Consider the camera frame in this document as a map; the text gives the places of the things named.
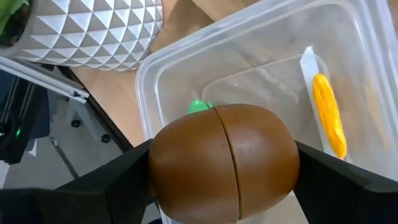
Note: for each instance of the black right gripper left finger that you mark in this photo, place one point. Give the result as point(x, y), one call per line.
point(124, 180)

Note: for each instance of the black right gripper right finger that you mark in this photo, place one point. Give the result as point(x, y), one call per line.
point(342, 196)

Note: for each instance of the small yellow toy pepper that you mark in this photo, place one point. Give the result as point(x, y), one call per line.
point(329, 115)

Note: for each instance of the brown toy kiwi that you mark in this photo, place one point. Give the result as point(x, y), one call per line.
point(224, 165)

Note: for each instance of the green husked toy corn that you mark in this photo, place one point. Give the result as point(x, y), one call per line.
point(197, 106)

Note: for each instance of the clear plastic tupperware container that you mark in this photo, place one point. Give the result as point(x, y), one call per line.
point(248, 46)

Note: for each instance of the black device with green light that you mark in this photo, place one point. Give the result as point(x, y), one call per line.
point(18, 118)

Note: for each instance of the green succulent in white pot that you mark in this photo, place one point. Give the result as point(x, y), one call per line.
point(93, 31)

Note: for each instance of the silver aluminium rail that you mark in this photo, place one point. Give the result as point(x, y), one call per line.
point(40, 81)

